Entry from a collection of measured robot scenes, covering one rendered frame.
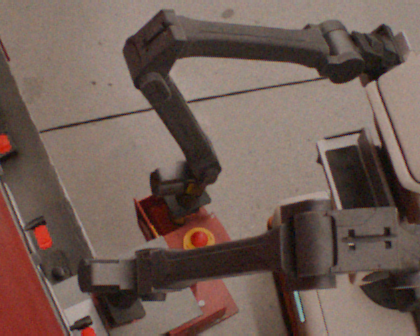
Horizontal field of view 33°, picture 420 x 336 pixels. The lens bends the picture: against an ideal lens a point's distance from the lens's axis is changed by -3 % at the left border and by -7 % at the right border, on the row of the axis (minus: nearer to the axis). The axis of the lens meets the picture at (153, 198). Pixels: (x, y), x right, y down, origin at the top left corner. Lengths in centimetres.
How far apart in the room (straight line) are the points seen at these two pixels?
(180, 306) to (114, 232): 115
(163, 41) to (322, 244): 47
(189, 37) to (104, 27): 178
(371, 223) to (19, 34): 229
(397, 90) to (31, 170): 86
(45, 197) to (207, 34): 63
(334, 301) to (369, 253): 134
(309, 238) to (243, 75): 198
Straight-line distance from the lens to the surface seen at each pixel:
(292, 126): 272
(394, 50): 146
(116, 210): 256
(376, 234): 88
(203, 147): 147
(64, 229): 161
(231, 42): 123
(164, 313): 141
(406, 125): 123
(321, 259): 86
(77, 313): 142
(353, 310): 221
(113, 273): 120
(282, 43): 129
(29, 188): 167
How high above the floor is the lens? 237
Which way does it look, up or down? 68 degrees down
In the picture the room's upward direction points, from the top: 6 degrees counter-clockwise
